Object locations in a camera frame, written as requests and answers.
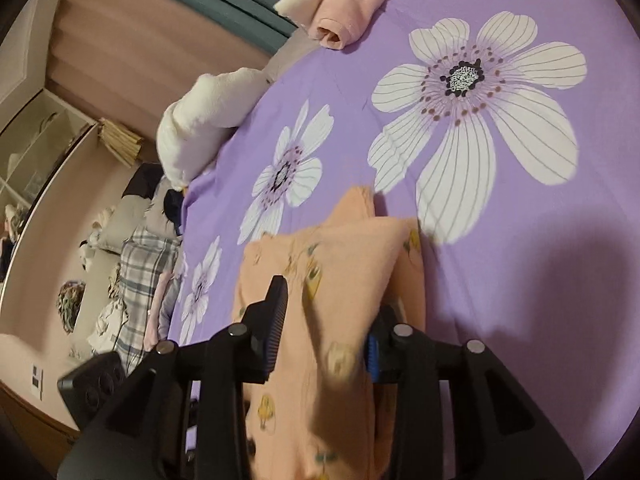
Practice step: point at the white fluffy towel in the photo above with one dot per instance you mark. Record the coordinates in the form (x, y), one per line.
(200, 115)

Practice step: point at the dark brown cloth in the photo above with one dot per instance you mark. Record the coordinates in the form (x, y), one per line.
(145, 177)

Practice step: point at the white plush toys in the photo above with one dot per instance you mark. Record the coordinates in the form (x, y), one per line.
(92, 245)

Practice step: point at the straw bundle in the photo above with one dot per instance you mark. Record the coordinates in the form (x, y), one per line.
(120, 140)

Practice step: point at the wall socket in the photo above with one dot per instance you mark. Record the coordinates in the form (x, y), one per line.
(36, 377)

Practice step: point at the purple floral bed sheet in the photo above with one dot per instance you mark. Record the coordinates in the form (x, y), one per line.
(525, 200)

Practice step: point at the colourful cloth bundle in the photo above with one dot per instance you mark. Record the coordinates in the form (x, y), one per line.
(70, 305)

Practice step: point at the grey cushion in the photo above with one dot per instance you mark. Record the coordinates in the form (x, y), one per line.
(125, 217)

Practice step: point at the white shelf unit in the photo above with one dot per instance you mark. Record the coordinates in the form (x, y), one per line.
(45, 160)

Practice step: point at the navy cloth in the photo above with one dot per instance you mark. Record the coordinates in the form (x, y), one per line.
(172, 205)

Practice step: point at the brown wooden furniture edge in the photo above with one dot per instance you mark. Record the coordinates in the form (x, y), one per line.
(30, 425)

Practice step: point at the white printed bedding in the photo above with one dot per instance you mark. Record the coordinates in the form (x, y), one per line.
(107, 320)

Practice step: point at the pink folded cloth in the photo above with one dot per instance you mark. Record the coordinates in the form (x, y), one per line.
(345, 5)

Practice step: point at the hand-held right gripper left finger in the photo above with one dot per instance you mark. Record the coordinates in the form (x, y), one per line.
(272, 330)

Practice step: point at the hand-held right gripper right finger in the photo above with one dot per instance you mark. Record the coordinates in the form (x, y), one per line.
(372, 360)

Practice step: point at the plaid cloth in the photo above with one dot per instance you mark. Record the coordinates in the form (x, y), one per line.
(145, 280)

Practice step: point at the orange cartoon print garment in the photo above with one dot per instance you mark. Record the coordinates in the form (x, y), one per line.
(340, 270)

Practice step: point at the pink curtain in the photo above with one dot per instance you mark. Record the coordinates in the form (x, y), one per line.
(140, 45)

